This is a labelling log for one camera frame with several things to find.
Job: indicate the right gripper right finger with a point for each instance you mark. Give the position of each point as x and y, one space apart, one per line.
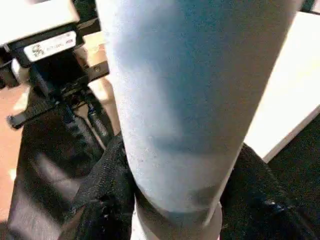
265 205

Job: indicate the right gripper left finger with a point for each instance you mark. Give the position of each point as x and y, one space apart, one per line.
102 200

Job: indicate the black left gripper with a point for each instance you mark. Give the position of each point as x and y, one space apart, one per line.
60 95

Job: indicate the white plastic table top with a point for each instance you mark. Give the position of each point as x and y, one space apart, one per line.
292 90

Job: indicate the white plastic table leg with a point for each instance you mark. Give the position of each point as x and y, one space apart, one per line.
190 100

